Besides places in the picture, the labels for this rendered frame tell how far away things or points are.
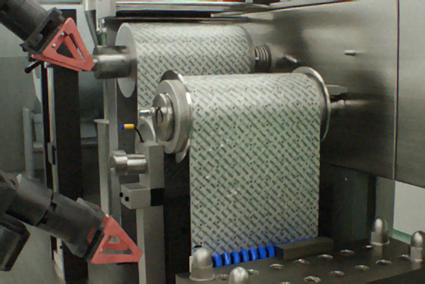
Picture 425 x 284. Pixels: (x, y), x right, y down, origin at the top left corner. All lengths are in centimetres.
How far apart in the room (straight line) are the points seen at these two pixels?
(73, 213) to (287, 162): 36
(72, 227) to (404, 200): 375
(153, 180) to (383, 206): 56
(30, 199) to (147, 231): 25
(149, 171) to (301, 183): 25
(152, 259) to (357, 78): 47
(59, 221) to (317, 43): 60
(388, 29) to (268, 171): 30
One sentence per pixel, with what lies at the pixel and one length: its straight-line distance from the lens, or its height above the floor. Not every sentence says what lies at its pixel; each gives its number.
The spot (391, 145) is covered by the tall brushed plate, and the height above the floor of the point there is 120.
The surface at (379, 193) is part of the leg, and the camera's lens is 130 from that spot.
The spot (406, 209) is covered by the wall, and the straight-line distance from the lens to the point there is 443.
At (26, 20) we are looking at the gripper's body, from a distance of 87.
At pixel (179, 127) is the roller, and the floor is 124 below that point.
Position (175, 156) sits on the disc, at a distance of 94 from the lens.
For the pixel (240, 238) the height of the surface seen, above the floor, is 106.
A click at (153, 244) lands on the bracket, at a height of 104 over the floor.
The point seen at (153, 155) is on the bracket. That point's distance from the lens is 95.
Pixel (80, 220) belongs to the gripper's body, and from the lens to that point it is 83.
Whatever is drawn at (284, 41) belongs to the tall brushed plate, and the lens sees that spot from 125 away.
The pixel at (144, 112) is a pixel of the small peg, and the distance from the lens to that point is 94.
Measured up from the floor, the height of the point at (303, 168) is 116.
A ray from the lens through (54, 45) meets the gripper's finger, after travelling 86.
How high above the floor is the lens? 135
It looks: 8 degrees down
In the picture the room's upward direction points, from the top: 1 degrees counter-clockwise
